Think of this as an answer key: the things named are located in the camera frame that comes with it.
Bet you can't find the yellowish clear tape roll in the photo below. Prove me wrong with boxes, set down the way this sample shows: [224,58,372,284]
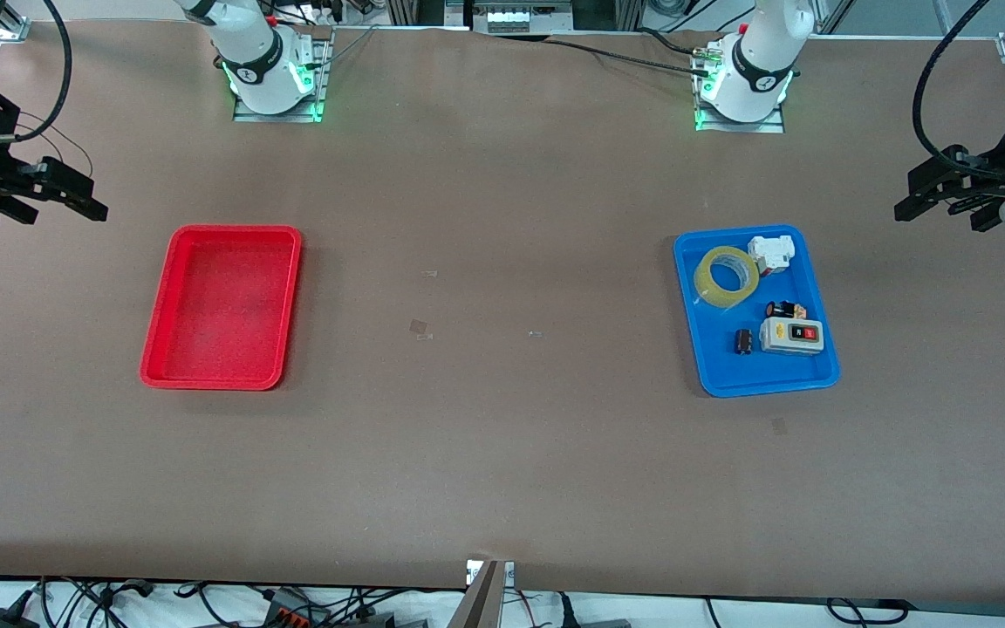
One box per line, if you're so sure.
[693,245,762,310]

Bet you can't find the white circuit breaker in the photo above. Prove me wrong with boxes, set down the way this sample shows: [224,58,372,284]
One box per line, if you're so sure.
[746,235,796,276]

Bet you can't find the red plastic tray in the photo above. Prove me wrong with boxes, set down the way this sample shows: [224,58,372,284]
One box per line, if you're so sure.
[140,224,304,392]

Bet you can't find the blue plastic tray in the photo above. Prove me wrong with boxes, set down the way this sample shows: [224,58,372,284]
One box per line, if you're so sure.
[673,224,842,399]

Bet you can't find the black power adapter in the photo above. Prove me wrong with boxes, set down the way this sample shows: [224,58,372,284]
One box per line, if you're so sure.
[0,591,43,628]

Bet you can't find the grey power strip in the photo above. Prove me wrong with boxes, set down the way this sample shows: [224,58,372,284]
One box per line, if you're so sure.
[471,0,575,35]

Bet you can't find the grey aluminium beam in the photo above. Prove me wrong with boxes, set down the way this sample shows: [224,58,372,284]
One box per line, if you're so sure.
[447,562,504,628]

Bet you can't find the thin black right gripper wire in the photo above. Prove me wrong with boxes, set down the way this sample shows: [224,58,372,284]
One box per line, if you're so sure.
[17,112,94,178]

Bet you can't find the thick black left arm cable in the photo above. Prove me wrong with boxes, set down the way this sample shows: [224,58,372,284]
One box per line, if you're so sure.
[913,0,1005,173]

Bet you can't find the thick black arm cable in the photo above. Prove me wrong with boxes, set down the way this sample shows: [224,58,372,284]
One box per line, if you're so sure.
[913,0,1005,173]
[17,0,74,145]

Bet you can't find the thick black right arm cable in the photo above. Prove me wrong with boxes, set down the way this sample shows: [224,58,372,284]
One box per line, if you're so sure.
[17,0,74,145]

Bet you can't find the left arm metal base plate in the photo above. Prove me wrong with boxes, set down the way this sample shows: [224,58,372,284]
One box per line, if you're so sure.
[694,48,786,134]

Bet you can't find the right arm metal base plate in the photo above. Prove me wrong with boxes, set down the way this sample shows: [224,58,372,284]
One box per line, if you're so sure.
[233,26,331,124]

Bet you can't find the grey on-off switch box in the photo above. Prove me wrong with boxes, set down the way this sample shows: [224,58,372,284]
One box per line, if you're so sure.
[758,317,825,358]

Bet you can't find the thin grey cable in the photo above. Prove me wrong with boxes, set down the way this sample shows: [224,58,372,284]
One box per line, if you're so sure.
[319,24,381,71]

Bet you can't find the black cable on table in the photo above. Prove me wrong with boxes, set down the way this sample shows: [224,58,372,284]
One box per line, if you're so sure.
[546,28,714,72]

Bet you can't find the black looped floor cable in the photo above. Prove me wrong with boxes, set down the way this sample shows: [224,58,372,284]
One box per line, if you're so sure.
[824,597,912,625]

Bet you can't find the silver metal bracket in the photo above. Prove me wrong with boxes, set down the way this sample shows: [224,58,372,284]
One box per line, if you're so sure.
[465,559,517,588]

